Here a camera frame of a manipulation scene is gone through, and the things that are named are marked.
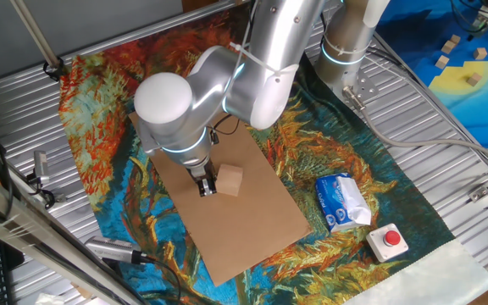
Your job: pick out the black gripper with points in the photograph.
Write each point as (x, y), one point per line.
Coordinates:
(201, 173)

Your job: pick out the small wooden block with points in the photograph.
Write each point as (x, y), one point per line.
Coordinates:
(229, 180)

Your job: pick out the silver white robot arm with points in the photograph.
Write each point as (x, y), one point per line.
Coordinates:
(235, 84)

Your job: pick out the brown cardboard sheet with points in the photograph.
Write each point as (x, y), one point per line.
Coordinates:
(235, 229)

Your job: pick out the blue white tissue pack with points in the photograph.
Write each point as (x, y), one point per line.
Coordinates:
(341, 203)

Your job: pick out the colourful painted sunflower cloth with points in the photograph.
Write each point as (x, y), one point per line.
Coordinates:
(333, 140)

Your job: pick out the white zip tie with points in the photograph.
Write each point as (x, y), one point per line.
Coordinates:
(252, 59)

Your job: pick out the red emergency stop button box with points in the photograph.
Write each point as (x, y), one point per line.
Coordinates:
(386, 243)

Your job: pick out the white crumpled paper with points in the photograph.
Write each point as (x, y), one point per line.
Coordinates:
(49, 300)

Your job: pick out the black pole clamp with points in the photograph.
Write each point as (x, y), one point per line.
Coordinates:
(53, 70)

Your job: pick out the small wooden cube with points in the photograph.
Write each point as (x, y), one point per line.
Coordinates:
(441, 62)
(480, 53)
(474, 79)
(456, 39)
(447, 47)

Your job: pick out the blue yellow cloth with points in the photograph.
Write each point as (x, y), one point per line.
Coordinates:
(481, 110)

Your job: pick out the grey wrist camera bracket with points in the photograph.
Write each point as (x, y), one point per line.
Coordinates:
(148, 142)

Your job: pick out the silver bar depth camera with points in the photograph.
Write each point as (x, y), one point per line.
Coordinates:
(112, 250)

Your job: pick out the black camera stand clamp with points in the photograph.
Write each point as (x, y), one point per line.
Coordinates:
(47, 197)

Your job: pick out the small grey upright camera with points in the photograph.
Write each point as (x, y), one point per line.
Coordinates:
(40, 163)

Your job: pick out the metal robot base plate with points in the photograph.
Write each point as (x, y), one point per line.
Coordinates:
(367, 87)

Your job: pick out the metal camera pole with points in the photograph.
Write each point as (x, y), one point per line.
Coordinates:
(37, 36)

